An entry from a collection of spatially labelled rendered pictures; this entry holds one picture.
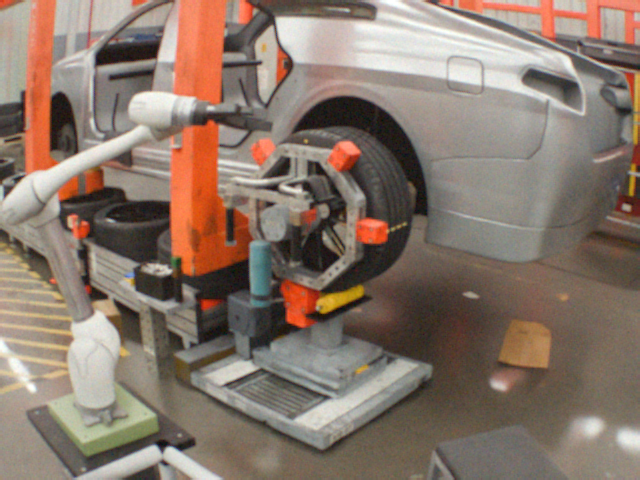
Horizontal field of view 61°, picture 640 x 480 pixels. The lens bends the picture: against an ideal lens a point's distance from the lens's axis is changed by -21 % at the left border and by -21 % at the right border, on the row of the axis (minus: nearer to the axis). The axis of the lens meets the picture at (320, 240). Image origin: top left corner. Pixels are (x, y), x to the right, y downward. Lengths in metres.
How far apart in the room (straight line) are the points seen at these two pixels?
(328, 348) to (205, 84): 1.27
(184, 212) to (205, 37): 0.80
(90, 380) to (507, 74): 1.87
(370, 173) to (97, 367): 1.26
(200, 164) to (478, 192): 1.17
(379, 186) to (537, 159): 0.65
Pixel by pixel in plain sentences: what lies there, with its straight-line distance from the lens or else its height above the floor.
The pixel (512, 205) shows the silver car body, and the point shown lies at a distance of 2.51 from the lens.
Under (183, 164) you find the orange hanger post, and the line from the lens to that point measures 2.85.
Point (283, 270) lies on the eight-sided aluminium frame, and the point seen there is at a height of 0.61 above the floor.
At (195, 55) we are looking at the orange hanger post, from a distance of 2.76.
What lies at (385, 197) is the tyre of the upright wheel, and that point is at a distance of 2.51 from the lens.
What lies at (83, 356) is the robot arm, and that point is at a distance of 2.05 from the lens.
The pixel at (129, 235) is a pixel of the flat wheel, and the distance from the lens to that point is 3.87.
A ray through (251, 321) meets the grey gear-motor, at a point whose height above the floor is 0.32.
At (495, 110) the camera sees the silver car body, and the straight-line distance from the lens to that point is 2.49.
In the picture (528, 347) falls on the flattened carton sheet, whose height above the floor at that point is 0.01.
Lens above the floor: 1.54
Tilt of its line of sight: 17 degrees down
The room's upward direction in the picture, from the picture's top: 2 degrees clockwise
